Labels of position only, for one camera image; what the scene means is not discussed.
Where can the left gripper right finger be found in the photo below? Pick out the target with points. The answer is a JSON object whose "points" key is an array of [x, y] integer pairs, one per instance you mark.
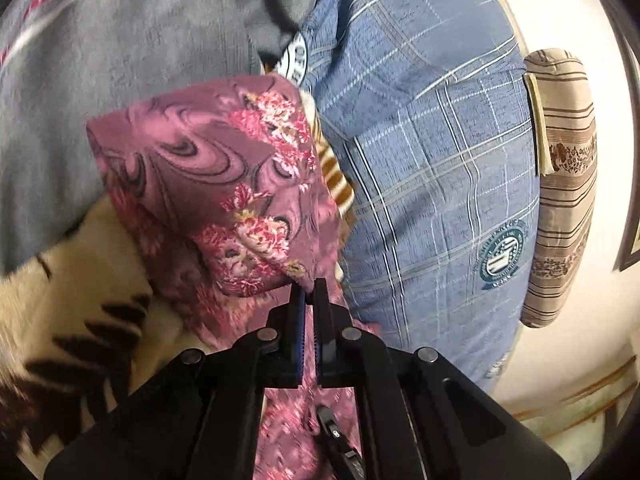
{"points": [[418, 416]]}

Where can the grey star bedsheet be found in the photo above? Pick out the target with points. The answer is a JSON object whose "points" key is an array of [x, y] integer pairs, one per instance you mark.
{"points": [[66, 61]]}

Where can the beige leaf print blanket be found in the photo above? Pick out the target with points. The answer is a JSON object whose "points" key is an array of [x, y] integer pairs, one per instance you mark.
{"points": [[82, 327]]}

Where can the framed wall picture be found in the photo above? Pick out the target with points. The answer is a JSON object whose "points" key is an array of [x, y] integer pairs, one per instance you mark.
{"points": [[628, 254]]}

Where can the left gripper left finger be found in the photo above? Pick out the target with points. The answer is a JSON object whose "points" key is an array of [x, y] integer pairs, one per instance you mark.
{"points": [[198, 417]]}

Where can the blue plaid pillow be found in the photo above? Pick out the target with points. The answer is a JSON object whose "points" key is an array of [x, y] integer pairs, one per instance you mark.
{"points": [[425, 106]]}

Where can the brown striped pillow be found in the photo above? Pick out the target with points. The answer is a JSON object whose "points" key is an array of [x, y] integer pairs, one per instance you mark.
{"points": [[566, 135]]}

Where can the purple floral shirt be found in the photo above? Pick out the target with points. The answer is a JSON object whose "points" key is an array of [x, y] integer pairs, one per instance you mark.
{"points": [[232, 195]]}

